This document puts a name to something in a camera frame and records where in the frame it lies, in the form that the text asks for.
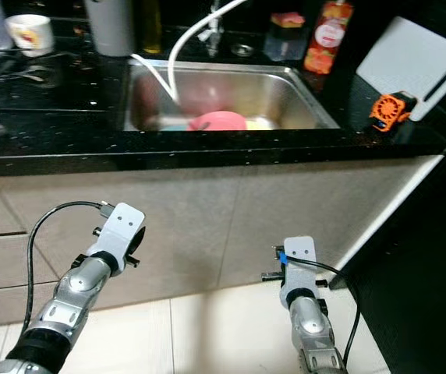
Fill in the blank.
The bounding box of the pink round plate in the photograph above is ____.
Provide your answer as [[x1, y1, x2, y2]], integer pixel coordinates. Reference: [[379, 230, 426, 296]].
[[188, 111, 249, 132]]

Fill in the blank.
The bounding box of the white cartoon print mug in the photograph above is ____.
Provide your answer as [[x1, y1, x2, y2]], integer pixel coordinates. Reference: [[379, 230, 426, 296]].
[[5, 14, 55, 58]]

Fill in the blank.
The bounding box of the beige kitchen cabinet front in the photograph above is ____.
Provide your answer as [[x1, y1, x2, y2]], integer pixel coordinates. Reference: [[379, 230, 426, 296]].
[[0, 156, 446, 328]]

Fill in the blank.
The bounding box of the black side cabinet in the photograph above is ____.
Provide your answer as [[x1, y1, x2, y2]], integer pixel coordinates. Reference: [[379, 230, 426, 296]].
[[328, 117, 446, 374]]

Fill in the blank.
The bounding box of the yellow round plate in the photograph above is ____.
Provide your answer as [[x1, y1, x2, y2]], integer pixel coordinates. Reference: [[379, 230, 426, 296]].
[[246, 117, 277, 130]]

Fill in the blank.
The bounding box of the stainless steel sink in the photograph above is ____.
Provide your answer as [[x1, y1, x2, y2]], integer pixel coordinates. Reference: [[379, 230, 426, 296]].
[[126, 60, 341, 133]]

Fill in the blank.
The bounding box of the orange black small fan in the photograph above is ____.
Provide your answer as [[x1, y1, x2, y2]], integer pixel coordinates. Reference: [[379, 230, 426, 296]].
[[369, 91, 419, 133]]

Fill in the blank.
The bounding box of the chrome faucet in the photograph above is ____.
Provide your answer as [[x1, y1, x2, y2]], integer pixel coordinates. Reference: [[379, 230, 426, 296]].
[[200, 0, 225, 57]]

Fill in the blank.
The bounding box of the round metal hole cap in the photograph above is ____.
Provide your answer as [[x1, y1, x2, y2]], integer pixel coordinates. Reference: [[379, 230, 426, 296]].
[[231, 43, 255, 58]]

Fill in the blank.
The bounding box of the clear plastic sponge container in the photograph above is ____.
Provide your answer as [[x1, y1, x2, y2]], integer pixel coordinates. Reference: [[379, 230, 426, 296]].
[[262, 23, 306, 63]]

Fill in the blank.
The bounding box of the yellow oil bottle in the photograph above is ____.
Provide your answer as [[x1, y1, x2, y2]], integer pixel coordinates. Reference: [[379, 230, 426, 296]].
[[139, 0, 163, 54]]

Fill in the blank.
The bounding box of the grey tumbler with red logo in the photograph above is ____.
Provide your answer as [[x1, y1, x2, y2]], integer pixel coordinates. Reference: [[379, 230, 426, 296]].
[[84, 0, 136, 58]]

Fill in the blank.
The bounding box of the peach soap pump bottle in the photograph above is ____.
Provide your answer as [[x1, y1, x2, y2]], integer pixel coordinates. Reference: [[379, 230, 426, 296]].
[[303, 0, 355, 76]]

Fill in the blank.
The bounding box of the white cutting board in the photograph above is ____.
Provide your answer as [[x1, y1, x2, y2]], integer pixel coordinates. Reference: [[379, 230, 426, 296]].
[[356, 16, 446, 122]]

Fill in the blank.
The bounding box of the pink yellow sponge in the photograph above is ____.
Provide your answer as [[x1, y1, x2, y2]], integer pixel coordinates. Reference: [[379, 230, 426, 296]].
[[271, 12, 306, 28]]

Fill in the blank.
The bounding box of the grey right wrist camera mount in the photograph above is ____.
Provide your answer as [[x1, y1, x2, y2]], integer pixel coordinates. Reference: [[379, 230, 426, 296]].
[[280, 236, 319, 301]]

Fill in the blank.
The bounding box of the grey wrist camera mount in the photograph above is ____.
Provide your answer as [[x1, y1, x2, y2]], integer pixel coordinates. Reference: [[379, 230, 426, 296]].
[[94, 203, 146, 273], [280, 236, 319, 301]]

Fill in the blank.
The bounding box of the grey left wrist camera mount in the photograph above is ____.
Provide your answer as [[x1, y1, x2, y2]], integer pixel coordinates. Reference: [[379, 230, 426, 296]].
[[94, 203, 146, 273]]

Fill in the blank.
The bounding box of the long curved white hose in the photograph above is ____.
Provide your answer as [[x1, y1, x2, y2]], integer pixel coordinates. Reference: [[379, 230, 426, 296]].
[[167, 0, 255, 106]]

